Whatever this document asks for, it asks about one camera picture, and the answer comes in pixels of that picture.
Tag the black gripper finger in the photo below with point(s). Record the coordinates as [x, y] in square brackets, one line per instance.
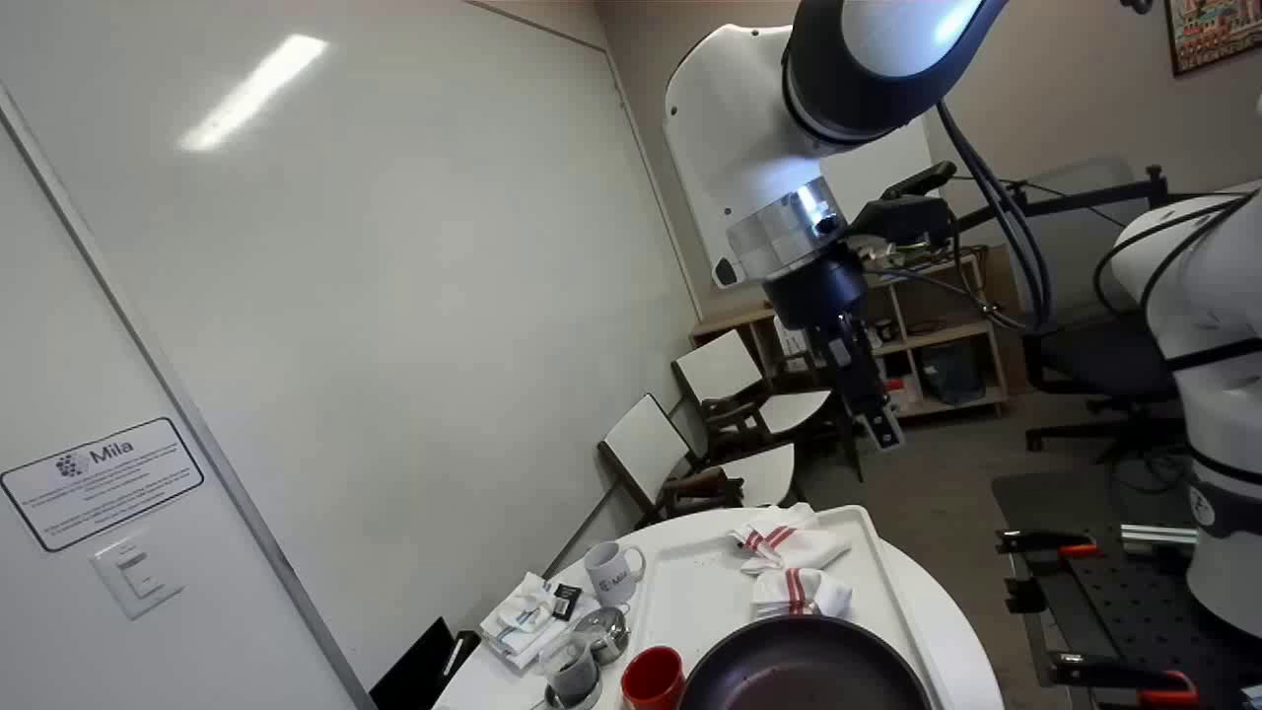
[866, 413]
[883, 413]

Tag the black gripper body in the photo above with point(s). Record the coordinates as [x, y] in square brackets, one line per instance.
[821, 297]

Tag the white red striped towel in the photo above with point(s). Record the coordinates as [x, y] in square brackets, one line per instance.
[791, 540]
[802, 591]

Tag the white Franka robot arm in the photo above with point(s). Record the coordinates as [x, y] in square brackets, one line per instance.
[752, 121]

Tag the black frying pan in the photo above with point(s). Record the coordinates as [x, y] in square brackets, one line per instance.
[802, 672]

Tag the red white carton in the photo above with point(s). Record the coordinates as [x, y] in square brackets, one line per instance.
[898, 393]

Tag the dark grey box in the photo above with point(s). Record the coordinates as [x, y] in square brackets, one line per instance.
[953, 373]

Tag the wooden shelf unit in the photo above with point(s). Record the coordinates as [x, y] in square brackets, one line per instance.
[948, 318]

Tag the black boom stand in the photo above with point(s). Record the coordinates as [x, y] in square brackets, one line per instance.
[909, 211]

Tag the black orange clamp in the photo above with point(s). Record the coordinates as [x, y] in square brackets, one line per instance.
[1046, 540]
[1118, 677]

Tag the black office chair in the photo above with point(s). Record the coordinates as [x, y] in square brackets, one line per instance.
[1097, 361]

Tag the white plastic tray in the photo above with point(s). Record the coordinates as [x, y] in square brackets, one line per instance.
[683, 577]

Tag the silver metal bar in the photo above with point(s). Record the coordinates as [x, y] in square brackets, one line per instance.
[1158, 535]

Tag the white mug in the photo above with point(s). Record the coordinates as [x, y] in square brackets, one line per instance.
[612, 574]

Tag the black robot platform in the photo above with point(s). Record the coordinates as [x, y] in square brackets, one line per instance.
[1128, 606]

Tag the red mug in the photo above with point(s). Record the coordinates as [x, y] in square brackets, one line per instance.
[653, 681]

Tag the small metal cup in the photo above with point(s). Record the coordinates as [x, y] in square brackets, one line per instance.
[602, 637]
[574, 677]

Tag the small dark grey object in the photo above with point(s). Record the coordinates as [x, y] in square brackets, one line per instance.
[564, 601]

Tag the pile of white packets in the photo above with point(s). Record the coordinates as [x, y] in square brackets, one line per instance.
[520, 626]

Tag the framed picture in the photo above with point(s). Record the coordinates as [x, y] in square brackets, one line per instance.
[1216, 34]

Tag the small black bracket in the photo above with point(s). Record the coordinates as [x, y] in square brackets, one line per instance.
[1025, 595]

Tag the large white wall panel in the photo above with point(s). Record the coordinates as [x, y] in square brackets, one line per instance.
[395, 328]

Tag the white light switch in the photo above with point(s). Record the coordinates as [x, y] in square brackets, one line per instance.
[135, 577]

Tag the white wall notice sign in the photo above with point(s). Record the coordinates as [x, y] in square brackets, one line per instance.
[98, 484]

